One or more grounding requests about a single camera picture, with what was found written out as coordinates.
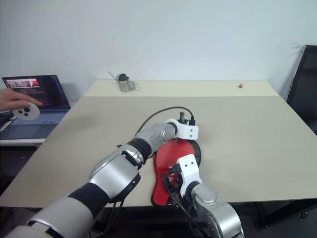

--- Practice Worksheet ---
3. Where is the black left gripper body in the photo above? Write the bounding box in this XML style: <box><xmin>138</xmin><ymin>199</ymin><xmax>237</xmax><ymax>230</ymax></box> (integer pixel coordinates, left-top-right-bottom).
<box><xmin>178</xmin><ymin>112</ymin><xmax>190</xmax><ymax>125</ymax></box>

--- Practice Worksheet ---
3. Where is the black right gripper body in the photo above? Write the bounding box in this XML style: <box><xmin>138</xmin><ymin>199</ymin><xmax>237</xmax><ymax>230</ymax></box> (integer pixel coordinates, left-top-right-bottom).
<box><xmin>167</xmin><ymin>163</ymin><xmax>184</xmax><ymax>197</ymax></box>

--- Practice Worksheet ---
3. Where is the black and red paddle case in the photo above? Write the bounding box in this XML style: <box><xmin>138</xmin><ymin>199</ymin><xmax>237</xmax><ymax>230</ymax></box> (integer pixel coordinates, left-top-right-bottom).
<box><xmin>149</xmin><ymin>138</ymin><xmax>203</xmax><ymax>207</ymax></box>

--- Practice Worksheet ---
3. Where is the white disc with black dots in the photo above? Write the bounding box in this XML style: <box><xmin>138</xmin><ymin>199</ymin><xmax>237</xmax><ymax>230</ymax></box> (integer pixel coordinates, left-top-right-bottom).
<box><xmin>13</xmin><ymin>102</ymin><xmax>41</xmax><ymax>121</ymax></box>

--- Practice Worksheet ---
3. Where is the person's bare hand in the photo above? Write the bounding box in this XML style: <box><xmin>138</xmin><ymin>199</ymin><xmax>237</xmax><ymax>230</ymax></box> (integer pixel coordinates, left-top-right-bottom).
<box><xmin>0</xmin><ymin>88</ymin><xmax>43</xmax><ymax>113</ymax></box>

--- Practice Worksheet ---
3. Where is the black office chair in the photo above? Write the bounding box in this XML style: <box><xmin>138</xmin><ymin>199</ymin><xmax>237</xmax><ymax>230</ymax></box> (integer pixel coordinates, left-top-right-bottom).
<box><xmin>286</xmin><ymin>44</ymin><xmax>317</xmax><ymax>136</ymax></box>

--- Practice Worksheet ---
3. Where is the open blue-grey laptop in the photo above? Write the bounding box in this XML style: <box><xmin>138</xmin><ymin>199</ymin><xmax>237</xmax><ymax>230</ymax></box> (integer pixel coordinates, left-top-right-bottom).
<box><xmin>0</xmin><ymin>74</ymin><xmax>71</xmax><ymax>140</ymax></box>

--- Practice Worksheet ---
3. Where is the black device with green light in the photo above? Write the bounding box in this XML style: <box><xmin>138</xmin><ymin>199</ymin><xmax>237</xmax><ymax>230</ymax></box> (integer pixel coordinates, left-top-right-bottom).
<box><xmin>0</xmin><ymin>111</ymin><xmax>16</xmax><ymax>131</ymax></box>

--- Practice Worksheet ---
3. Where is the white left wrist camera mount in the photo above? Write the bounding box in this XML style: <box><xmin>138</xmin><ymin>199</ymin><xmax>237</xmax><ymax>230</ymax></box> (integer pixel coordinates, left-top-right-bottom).
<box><xmin>164</xmin><ymin>118</ymin><xmax>200</xmax><ymax>140</ymax></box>

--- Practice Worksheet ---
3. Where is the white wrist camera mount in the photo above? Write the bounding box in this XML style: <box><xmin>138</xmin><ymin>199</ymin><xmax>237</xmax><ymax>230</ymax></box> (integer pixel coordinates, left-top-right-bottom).
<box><xmin>164</xmin><ymin>118</ymin><xmax>200</xmax><ymax>140</ymax></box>
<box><xmin>177</xmin><ymin>153</ymin><xmax>203</xmax><ymax>199</ymax></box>

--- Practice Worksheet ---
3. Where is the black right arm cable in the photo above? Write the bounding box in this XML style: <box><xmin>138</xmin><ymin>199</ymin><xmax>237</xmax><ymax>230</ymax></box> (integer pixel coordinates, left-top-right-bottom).
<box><xmin>161</xmin><ymin>165</ymin><xmax>200</xmax><ymax>225</ymax></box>

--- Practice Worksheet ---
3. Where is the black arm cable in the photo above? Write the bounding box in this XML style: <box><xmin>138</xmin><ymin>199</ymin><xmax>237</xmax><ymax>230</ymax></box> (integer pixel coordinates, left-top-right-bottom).
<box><xmin>161</xmin><ymin>165</ymin><xmax>200</xmax><ymax>225</ymax></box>
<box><xmin>108</xmin><ymin>107</ymin><xmax>197</xmax><ymax>224</ymax></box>

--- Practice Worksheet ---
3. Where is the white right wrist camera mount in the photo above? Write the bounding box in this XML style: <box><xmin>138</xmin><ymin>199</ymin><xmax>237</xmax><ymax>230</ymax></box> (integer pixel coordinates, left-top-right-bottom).
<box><xmin>177</xmin><ymin>153</ymin><xmax>203</xmax><ymax>199</ymax></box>

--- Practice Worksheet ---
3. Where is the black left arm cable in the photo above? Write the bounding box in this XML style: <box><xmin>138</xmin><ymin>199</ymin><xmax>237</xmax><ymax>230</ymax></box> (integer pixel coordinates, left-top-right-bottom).
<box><xmin>108</xmin><ymin>107</ymin><xmax>197</xmax><ymax>224</ymax></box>

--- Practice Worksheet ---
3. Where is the steel cup with handle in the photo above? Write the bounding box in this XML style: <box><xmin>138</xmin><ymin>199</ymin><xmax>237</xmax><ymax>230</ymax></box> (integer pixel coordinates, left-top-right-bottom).
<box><xmin>117</xmin><ymin>78</ymin><xmax>137</xmax><ymax>93</ymax></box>

